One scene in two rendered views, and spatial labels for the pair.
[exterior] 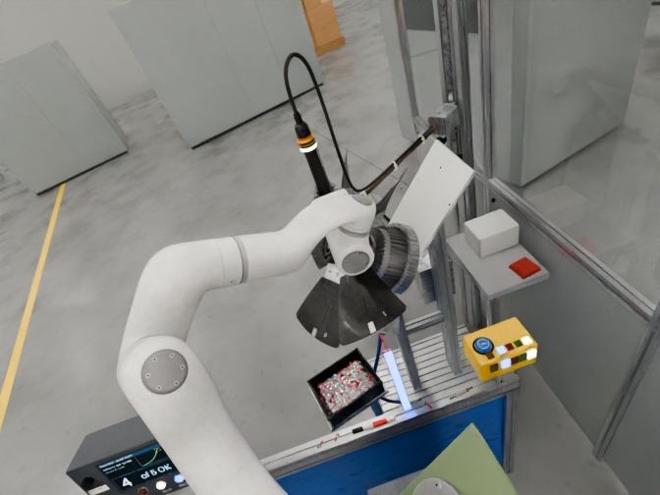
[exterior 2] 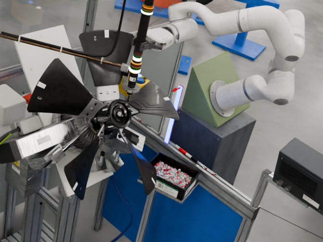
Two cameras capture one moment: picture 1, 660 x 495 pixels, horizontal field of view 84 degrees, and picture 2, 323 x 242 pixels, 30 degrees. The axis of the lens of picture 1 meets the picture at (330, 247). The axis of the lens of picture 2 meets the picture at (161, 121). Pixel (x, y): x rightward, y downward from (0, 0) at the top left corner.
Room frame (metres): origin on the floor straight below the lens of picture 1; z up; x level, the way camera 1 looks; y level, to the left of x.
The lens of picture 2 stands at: (2.54, 1.23, 2.55)
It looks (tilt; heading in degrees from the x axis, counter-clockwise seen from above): 34 degrees down; 213
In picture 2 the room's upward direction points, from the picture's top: 14 degrees clockwise
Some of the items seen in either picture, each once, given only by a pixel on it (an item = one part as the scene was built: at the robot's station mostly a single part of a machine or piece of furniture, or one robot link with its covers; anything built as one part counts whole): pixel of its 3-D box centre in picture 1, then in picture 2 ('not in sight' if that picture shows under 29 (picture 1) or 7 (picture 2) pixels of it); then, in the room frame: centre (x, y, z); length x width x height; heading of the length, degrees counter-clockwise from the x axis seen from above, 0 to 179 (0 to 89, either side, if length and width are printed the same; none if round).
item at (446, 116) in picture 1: (444, 119); not in sight; (1.23, -0.57, 1.37); 0.10 x 0.07 x 0.08; 123
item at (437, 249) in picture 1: (446, 311); (37, 185); (1.01, -0.38, 0.58); 0.09 x 0.04 x 1.15; 178
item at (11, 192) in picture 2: (493, 319); (11, 184); (0.98, -0.60, 0.42); 0.04 x 0.04 x 0.83; 88
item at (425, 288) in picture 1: (434, 276); (24, 167); (1.10, -0.39, 0.73); 0.15 x 0.09 x 0.22; 88
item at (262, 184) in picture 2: not in sight; (260, 188); (0.54, 0.49, 0.96); 0.03 x 0.03 x 0.20; 88
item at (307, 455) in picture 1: (381, 428); (180, 159); (0.53, 0.06, 0.82); 0.90 x 0.04 x 0.08; 88
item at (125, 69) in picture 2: not in sight; (130, 78); (0.89, -0.05, 1.33); 0.09 x 0.07 x 0.10; 123
